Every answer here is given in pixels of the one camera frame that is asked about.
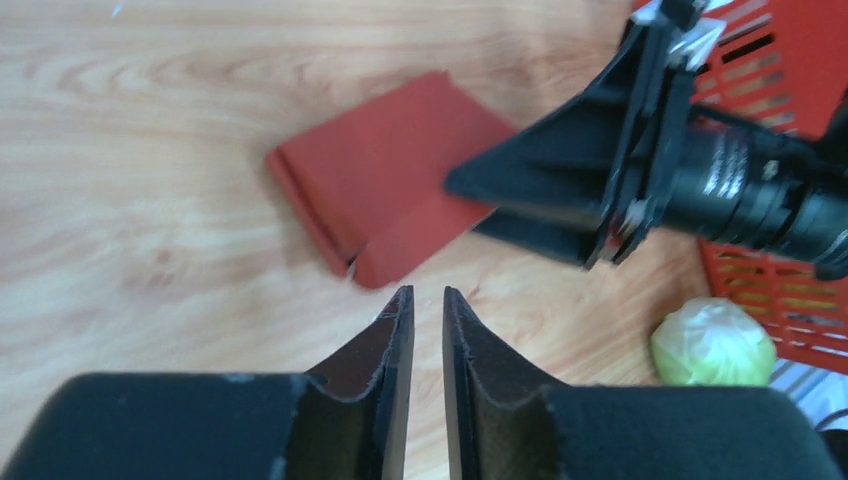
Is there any green cabbage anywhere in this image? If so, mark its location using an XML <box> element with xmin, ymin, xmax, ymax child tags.
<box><xmin>649</xmin><ymin>297</ymin><xmax>777</xmax><ymax>387</ymax></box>

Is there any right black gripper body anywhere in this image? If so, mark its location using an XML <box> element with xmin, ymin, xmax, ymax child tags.
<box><xmin>584</xmin><ymin>16</ymin><xmax>681</xmax><ymax>269</ymax></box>

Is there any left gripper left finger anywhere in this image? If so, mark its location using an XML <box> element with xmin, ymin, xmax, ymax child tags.
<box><xmin>1</xmin><ymin>286</ymin><xmax>414</xmax><ymax>479</ymax></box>

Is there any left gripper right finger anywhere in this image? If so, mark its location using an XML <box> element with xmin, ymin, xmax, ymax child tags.
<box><xmin>443</xmin><ymin>287</ymin><xmax>845</xmax><ymax>479</ymax></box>

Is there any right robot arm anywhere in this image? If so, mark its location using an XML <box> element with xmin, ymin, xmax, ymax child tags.
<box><xmin>444</xmin><ymin>14</ymin><xmax>847</xmax><ymax>281</ymax></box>

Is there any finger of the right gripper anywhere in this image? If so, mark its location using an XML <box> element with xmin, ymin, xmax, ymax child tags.
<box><xmin>473</xmin><ymin>211</ymin><xmax>596</xmax><ymax>269</ymax></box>
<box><xmin>444</xmin><ymin>33</ymin><xmax>644</xmax><ymax>226</ymax></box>

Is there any red paper box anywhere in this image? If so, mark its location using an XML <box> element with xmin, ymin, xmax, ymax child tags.
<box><xmin>266</xmin><ymin>71</ymin><xmax>514</xmax><ymax>290</ymax></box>

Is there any red plastic shopping basket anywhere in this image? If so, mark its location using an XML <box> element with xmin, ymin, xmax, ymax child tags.
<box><xmin>659</xmin><ymin>1</ymin><xmax>847</xmax><ymax>373</ymax></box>

